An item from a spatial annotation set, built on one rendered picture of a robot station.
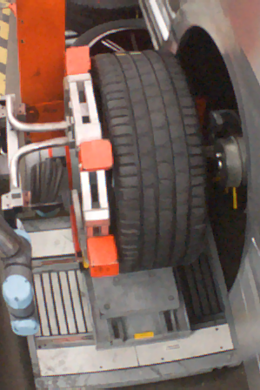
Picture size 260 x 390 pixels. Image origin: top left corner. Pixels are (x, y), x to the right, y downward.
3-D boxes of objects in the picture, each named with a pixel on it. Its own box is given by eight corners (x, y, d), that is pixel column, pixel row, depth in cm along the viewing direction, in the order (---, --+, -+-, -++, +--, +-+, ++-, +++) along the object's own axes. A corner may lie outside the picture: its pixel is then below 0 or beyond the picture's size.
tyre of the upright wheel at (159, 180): (223, 166, 154) (162, 10, 193) (123, 177, 151) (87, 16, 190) (190, 301, 206) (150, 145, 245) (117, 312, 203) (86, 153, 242)
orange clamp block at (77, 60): (91, 73, 188) (90, 45, 187) (65, 77, 187) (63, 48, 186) (90, 74, 195) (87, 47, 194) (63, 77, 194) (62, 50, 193)
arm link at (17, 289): (0, 261, 157) (6, 281, 166) (1, 300, 151) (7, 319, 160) (30, 261, 158) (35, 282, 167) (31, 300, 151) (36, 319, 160)
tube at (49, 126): (73, 134, 186) (73, 109, 177) (8, 143, 183) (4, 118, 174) (67, 91, 196) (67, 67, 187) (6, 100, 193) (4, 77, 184)
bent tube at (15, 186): (83, 191, 174) (82, 165, 166) (11, 199, 172) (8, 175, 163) (74, 139, 184) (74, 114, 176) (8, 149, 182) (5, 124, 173)
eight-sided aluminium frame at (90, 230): (108, 287, 203) (111, 180, 159) (87, 290, 202) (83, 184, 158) (83, 151, 234) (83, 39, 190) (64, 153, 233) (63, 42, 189)
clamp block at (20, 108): (26, 124, 198) (25, 112, 193) (-2, 128, 196) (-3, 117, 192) (25, 112, 201) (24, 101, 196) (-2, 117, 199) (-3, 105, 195)
